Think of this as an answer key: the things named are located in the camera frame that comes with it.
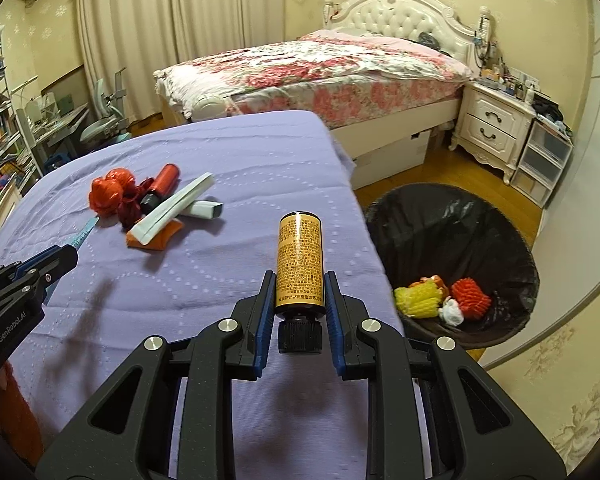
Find light blue box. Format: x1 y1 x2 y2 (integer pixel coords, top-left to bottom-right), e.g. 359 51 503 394
43 217 99 306

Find red plastic bag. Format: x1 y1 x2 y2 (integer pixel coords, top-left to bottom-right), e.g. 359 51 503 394
88 168 137 218

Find dark red wrapper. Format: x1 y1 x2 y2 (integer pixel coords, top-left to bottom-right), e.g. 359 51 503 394
117 178 154 231

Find white toothpaste box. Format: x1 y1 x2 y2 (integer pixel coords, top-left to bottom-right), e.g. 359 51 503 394
129 172 214 246

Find white tissue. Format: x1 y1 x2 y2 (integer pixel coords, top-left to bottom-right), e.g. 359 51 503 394
438 296 464 327

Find red bottle black cap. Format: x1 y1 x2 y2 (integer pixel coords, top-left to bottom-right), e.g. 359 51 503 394
140 164 180 214

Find yellow foam fruit net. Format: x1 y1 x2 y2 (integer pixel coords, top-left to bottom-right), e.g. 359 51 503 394
394 282 442 318

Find amber bottle black cap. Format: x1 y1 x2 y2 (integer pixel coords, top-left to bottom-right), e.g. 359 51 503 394
274 211 326 354

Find red foam fruit net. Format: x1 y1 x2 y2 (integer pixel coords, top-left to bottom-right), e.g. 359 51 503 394
451 278 491 320

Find teal white small box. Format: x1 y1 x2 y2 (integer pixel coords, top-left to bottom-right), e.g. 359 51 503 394
180 200 223 220

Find orange plastic bag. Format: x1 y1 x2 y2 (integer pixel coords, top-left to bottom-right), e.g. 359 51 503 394
408 274 450 299

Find black lined trash bin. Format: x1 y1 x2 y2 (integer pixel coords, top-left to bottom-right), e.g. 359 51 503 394
365 183 540 349

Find purple tablecloth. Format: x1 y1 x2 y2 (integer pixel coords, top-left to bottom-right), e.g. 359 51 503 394
0 109 406 480

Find study desk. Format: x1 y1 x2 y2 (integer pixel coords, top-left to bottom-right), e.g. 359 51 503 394
15 104 90 176

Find grey desk chair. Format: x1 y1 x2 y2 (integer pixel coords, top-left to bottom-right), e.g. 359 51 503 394
80 67 131 151

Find beige curtains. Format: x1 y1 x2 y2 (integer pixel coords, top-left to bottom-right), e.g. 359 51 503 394
76 0 285 119

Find plastic drawer unit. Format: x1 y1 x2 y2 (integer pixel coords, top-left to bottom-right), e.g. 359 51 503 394
510 117 573 208

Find white underbed box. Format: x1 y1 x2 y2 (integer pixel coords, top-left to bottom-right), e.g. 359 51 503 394
351 130 431 190

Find white nightstand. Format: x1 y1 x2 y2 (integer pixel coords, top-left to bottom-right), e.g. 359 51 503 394
449 81 535 184

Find bed with floral bedding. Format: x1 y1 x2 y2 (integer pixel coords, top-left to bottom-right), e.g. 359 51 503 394
154 29 471 158

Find white tufted headboard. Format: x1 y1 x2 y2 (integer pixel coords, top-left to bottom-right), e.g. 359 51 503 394
323 0 491 75

